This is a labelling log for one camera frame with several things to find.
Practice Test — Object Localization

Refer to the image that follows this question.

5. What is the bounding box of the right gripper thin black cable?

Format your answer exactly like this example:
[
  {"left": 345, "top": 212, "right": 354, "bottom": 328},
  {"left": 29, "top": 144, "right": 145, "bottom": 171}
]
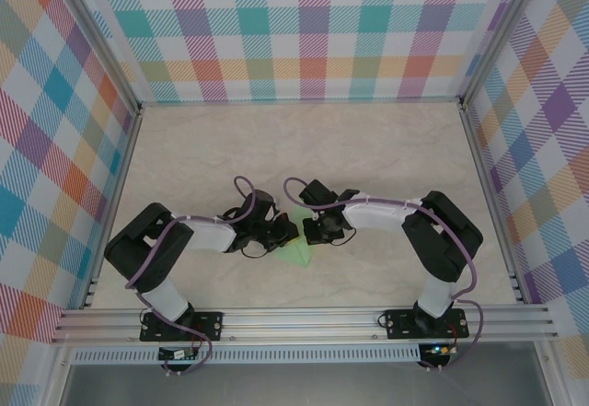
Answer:
[{"left": 330, "top": 226, "right": 358, "bottom": 247}]

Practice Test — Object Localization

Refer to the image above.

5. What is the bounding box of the perforated grey cable duct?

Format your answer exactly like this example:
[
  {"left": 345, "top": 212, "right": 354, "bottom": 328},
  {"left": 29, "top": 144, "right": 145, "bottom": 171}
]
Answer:
[{"left": 71, "top": 343, "right": 422, "bottom": 365}]

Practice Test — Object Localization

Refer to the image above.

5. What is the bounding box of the aluminium corner post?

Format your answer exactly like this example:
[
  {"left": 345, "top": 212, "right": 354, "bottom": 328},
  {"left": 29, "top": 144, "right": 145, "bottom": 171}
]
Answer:
[
  {"left": 53, "top": 0, "right": 144, "bottom": 115},
  {"left": 458, "top": 0, "right": 542, "bottom": 108}
]

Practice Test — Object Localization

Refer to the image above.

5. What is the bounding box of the aluminium frame leg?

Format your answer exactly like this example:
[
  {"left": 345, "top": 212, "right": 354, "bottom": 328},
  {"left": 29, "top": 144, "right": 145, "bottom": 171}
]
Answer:
[
  {"left": 533, "top": 342, "right": 566, "bottom": 406},
  {"left": 43, "top": 344, "right": 75, "bottom": 406}
]

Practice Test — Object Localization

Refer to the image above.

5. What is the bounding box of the aluminium table end rail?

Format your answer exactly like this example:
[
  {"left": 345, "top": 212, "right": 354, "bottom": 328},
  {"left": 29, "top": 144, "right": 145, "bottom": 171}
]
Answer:
[{"left": 137, "top": 97, "right": 464, "bottom": 106}]

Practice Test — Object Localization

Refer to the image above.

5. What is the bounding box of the light green paper sheet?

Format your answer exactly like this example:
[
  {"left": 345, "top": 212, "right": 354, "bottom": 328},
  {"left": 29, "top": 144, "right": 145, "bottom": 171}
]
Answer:
[{"left": 274, "top": 212, "right": 319, "bottom": 269}]

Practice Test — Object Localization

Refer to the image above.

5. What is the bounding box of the grey metal bottom panel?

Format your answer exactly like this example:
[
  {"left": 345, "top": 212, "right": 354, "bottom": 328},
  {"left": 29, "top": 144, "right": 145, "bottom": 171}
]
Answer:
[{"left": 62, "top": 362, "right": 551, "bottom": 406}]

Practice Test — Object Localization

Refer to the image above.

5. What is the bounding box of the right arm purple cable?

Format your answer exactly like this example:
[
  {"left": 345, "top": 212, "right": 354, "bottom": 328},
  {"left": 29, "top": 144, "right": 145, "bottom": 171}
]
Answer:
[{"left": 283, "top": 176, "right": 485, "bottom": 373}]

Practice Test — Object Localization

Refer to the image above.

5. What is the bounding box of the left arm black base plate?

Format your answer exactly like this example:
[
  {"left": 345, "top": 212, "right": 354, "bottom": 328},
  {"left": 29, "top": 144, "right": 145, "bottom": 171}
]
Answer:
[{"left": 139, "top": 311, "right": 225, "bottom": 342}]

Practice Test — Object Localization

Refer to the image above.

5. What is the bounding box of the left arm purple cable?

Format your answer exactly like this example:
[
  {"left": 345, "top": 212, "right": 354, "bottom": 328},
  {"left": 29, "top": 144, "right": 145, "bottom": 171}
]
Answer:
[{"left": 124, "top": 175, "right": 259, "bottom": 377}]

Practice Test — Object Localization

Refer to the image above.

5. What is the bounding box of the aluminium table side rail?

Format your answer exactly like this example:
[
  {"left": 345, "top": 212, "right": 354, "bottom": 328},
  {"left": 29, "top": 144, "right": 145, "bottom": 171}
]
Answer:
[
  {"left": 81, "top": 104, "right": 144, "bottom": 310},
  {"left": 459, "top": 101, "right": 525, "bottom": 305}
]

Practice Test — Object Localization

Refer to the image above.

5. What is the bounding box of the long aluminium base rail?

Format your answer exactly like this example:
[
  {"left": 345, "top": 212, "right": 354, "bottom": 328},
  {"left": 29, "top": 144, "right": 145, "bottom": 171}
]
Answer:
[{"left": 50, "top": 303, "right": 560, "bottom": 345}]

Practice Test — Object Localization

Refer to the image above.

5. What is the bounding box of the left gripper thin black cable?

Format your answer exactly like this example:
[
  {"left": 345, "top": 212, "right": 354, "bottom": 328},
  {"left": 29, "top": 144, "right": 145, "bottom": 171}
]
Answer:
[{"left": 241, "top": 244, "right": 272, "bottom": 260}]

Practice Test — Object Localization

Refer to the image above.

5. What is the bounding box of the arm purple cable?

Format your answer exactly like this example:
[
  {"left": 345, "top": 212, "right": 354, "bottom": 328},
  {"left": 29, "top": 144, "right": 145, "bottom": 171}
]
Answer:
[
  {"left": 283, "top": 176, "right": 485, "bottom": 373},
  {"left": 124, "top": 175, "right": 259, "bottom": 377}
]

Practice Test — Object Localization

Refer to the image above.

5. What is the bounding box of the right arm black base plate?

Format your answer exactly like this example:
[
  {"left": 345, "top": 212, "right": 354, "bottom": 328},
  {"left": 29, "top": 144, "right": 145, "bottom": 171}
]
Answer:
[{"left": 384, "top": 308, "right": 469, "bottom": 341}]

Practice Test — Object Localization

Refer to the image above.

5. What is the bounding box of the gripper thin black cable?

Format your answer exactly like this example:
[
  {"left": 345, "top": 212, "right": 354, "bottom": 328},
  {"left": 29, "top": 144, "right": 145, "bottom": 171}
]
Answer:
[
  {"left": 330, "top": 226, "right": 358, "bottom": 247},
  {"left": 241, "top": 244, "right": 272, "bottom": 260}
]

